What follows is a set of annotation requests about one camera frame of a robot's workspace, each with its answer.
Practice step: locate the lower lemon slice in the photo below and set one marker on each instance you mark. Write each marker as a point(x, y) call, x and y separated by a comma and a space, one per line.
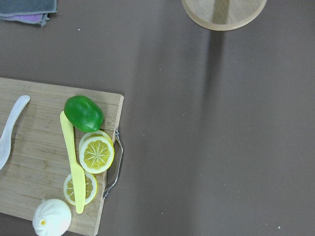
point(91, 188)

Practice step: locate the upper lemon slice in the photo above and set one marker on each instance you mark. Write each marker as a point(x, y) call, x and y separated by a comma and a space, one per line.
point(96, 152)

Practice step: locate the white ceramic spoon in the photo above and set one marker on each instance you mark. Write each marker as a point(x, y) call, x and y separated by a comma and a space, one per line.
point(5, 139)

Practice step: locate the folded grey cloth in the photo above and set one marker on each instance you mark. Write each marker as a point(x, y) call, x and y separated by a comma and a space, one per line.
point(27, 11)

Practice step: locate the green toy lime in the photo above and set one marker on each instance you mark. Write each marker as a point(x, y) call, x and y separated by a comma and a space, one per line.
point(83, 113)

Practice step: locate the wooden cup tree stand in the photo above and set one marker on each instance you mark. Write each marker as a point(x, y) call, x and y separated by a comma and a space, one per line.
point(223, 15)

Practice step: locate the lemon slice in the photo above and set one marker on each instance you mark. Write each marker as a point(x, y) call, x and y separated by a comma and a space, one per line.
point(91, 188)
point(96, 152)

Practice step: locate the yellow plastic knife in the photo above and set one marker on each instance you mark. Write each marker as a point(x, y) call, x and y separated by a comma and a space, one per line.
point(77, 172)

